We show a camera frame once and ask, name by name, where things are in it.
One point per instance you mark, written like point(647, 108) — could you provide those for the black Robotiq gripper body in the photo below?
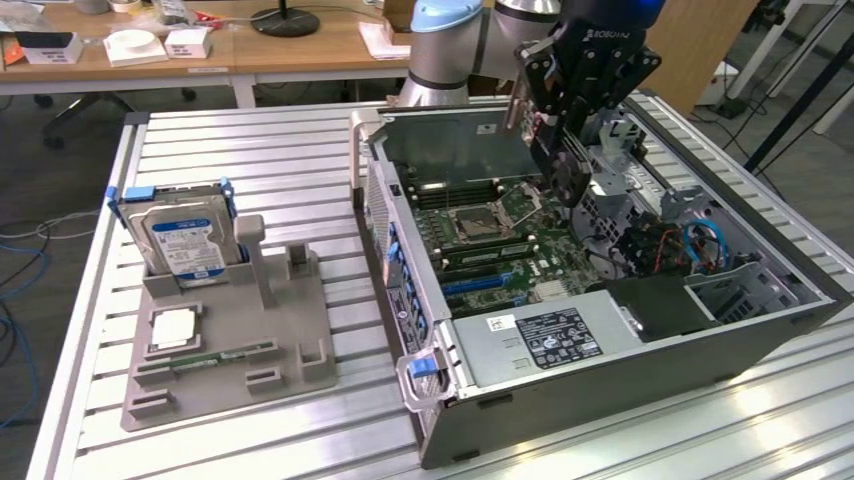
point(601, 30)

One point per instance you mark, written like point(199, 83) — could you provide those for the graphics card with metal bracket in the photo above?
point(567, 170)

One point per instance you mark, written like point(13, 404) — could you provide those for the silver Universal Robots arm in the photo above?
point(454, 55)

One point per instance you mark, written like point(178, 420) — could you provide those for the wooden cabinet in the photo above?
point(701, 50)

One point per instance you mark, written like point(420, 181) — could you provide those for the black power adapter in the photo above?
point(733, 109)

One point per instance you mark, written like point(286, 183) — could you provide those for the metal socket cover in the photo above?
point(523, 202)

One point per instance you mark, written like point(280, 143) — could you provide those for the stack of white papers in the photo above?
point(387, 47)

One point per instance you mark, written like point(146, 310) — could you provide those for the black slanted pole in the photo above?
point(802, 102)

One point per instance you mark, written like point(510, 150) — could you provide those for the black RAM slot bank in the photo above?
point(454, 195)

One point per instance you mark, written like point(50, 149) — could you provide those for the brown cardboard box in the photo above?
point(396, 12)

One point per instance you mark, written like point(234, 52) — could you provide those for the perforated metal drive cage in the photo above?
point(601, 222)

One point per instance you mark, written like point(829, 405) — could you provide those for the CPU socket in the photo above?
point(477, 222)

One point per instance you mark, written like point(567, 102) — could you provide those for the green motherboard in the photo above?
point(554, 250)

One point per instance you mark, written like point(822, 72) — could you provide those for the installed black RAM stick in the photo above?
point(487, 252)

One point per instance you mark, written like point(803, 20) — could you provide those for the black round lamp base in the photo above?
point(283, 25)

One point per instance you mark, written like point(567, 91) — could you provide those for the silver chipset heatsink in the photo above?
point(553, 291)

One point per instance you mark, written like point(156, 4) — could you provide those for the grey metal disk bay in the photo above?
point(747, 295)

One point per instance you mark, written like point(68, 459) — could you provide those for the grey power supply unit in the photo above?
point(494, 350)

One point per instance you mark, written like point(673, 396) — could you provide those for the small white labelled box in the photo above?
point(190, 45)

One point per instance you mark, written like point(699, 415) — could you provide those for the clear plastic bag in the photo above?
point(174, 11)

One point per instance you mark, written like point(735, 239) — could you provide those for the white square dish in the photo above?
point(136, 47)

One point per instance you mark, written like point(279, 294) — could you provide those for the open black PC case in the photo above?
point(601, 390)

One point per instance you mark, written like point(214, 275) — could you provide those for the hard disk in blue caddy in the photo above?
point(183, 247)

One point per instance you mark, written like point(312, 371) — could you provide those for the grey plastic parts rack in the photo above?
point(234, 325)

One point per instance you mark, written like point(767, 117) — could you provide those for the wooden office desk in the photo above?
point(87, 71)

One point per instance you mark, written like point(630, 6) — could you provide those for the grey cup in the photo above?
point(91, 6)

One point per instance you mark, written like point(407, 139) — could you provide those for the black office chair base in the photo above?
point(80, 107)

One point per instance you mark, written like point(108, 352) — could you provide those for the silver CPU chip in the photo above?
point(174, 329)

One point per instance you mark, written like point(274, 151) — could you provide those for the white box with black top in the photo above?
point(50, 52)

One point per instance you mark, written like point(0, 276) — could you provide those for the green RAM stick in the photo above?
point(203, 361)

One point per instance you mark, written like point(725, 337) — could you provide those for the orange packet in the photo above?
point(9, 52)

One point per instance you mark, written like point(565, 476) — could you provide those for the white table frame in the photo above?
point(767, 45)

